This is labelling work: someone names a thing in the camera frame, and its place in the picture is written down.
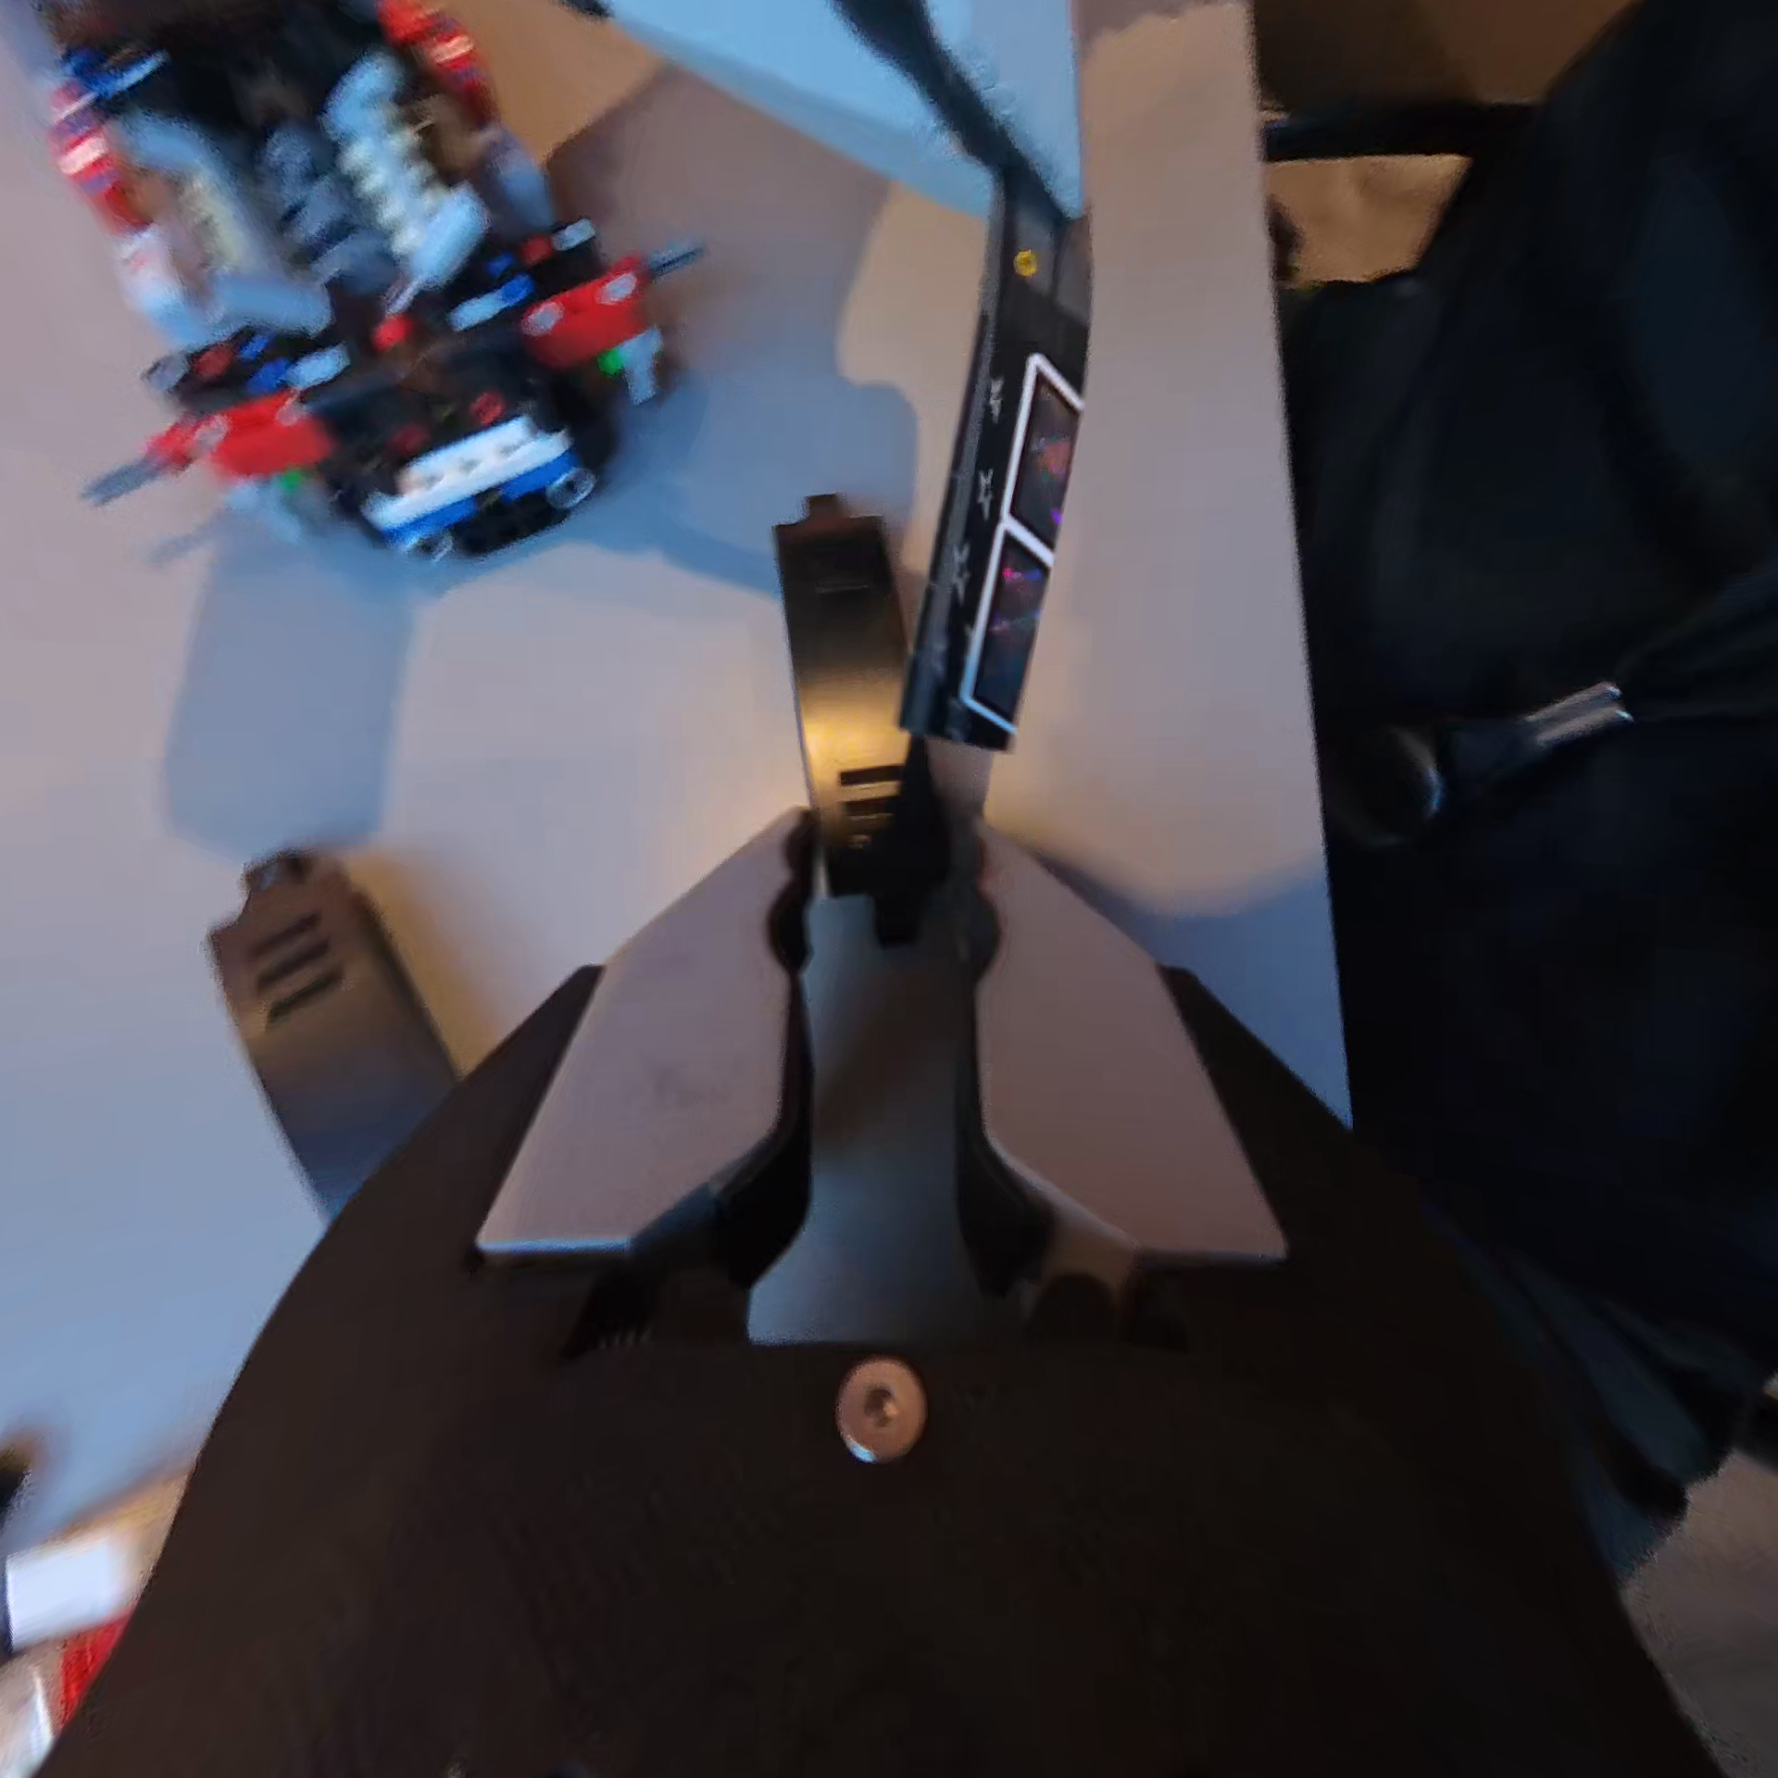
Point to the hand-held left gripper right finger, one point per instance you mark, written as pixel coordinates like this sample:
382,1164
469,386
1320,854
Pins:
1112,1097

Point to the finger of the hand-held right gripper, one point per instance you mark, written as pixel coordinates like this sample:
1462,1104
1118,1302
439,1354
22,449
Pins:
1027,70
777,70

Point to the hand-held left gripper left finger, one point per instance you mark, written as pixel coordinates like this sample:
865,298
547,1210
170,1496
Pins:
652,1097

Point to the grey desk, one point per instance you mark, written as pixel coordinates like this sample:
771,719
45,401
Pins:
555,668

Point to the partly built toy car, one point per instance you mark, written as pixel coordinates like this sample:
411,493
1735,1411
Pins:
418,348

